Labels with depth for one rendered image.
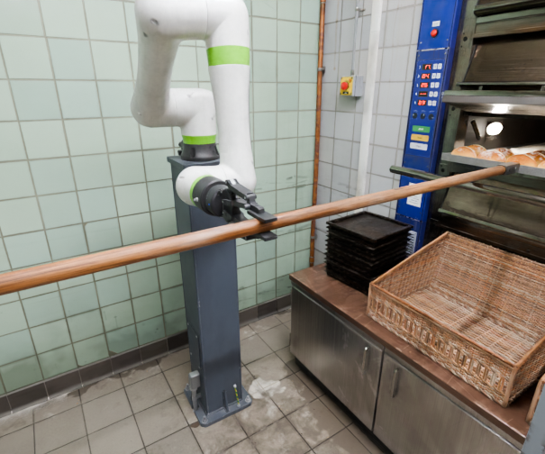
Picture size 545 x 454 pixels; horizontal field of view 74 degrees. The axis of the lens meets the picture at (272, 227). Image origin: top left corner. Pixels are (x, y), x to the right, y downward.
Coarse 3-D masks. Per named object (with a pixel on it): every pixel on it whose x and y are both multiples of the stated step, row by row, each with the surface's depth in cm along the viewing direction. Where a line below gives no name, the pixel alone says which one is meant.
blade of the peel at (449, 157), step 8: (448, 152) 147; (448, 160) 144; (456, 160) 141; (464, 160) 138; (472, 160) 136; (480, 160) 133; (488, 160) 131; (520, 168) 123; (528, 168) 121; (536, 168) 119; (544, 168) 117; (544, 176) 117
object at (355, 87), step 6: (342, 78) 189; (348, 78) 186; (354, 78) 184; (360, 78) 186; (348, 84) 187; (354, 84) 185; (360, 84) 187; (342, 90) 191; (348, 90) 188; (354, 90) 186; (360, 90) 188
